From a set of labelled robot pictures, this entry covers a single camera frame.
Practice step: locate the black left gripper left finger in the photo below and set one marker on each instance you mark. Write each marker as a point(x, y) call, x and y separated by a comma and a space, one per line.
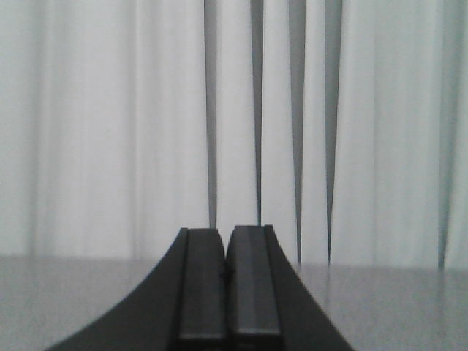
point(178, 306)

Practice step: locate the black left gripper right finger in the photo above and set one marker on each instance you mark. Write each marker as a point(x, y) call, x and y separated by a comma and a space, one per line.
point(268, 306)

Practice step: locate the white curtain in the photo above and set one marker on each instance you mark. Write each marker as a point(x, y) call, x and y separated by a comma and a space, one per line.
point(341, 123)

